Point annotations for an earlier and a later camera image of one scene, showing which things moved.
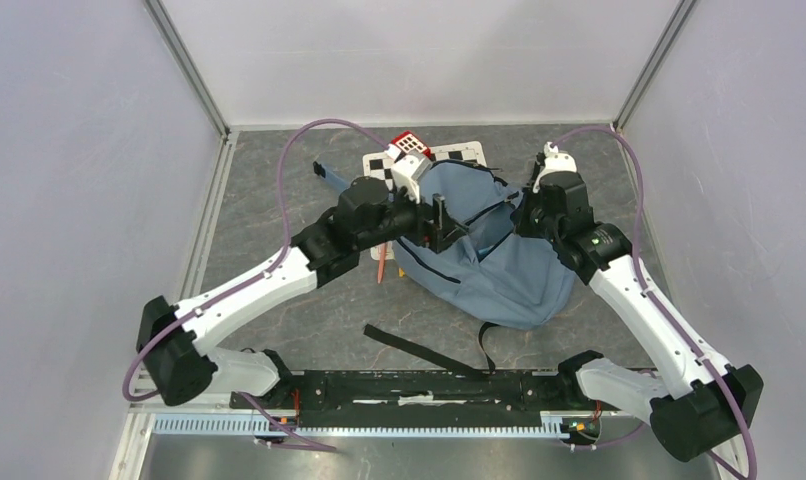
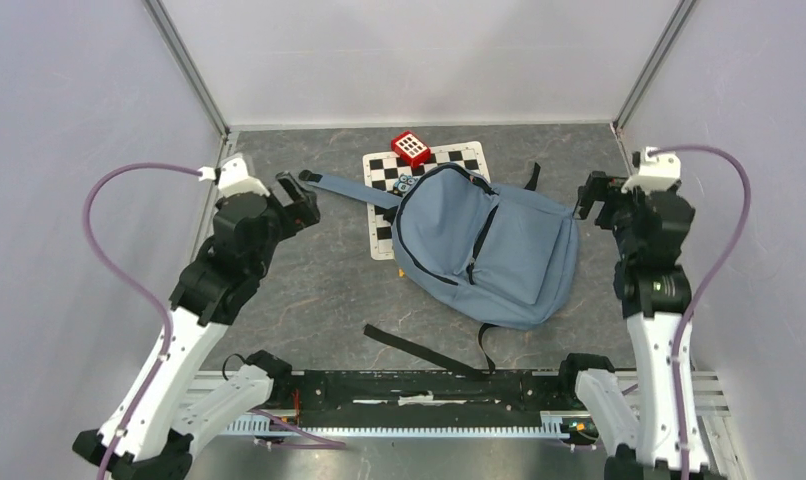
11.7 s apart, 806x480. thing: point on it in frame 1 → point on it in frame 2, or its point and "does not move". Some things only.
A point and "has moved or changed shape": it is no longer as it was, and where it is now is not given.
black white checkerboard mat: (378, 165) does not move
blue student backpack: (495, 274) has moved or changed shape
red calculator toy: (408, 141) does not move
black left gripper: (428, 233) → (301, 213)
